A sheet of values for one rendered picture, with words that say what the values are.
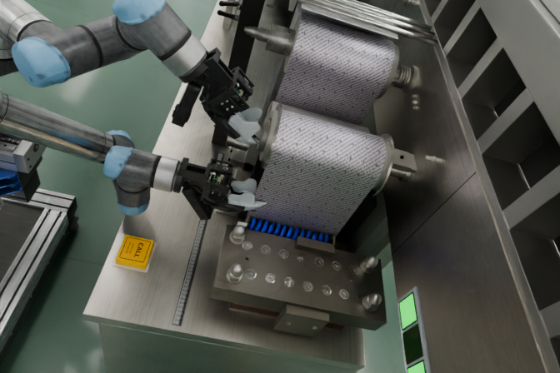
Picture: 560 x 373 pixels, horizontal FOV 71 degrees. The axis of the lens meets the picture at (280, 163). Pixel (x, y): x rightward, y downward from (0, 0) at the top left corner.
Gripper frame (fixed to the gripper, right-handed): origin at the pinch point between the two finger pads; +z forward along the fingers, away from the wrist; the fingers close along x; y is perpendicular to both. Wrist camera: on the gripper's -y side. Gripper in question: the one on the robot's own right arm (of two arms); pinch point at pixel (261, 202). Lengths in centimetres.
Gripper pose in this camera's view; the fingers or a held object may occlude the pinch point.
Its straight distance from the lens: 93.7
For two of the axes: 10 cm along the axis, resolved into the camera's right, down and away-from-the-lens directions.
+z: 9.6, 2.5, 1.5
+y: 2.7, -6.4, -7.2
